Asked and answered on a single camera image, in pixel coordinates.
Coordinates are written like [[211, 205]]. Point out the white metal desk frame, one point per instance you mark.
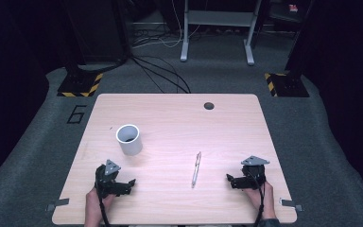
[[219, 18]]

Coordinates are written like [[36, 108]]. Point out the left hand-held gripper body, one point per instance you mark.
[[106, 181]]

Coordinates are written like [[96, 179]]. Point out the white cup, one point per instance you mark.
[[131, 145]]

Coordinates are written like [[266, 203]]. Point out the silver pen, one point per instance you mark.
[[196, 170]]

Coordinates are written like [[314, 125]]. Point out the red label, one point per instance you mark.
[[293, 8]]

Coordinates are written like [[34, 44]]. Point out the person's left hand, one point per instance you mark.
[[92, 197]]

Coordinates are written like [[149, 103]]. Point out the black stand base striped edge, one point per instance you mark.
[[78, 85], [291, 86]]

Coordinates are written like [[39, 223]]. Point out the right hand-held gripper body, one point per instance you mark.
[[254, 172]]

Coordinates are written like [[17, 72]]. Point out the grey metal table bracket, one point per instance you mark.
[[291, 204], [58, 203]]

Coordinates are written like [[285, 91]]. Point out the black cabinet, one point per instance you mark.
[[97, 31]]

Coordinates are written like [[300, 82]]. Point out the person's right hand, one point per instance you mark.
[[266, 195]]

